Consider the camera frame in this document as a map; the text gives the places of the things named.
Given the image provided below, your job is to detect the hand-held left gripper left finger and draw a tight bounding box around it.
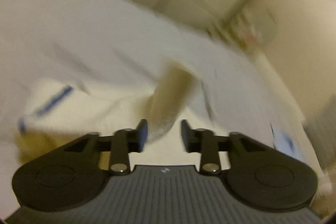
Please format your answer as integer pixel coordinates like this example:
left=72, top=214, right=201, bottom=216
left=62, top=119, right=149, bottom=176

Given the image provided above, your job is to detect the cream sweater with blue stripes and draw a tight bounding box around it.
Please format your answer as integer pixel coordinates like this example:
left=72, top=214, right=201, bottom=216
left=16, top=62, right=218, bottom=170

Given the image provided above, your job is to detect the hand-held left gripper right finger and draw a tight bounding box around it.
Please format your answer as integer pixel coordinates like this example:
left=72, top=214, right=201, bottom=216
left=180, top=119, right=269, bottom=176

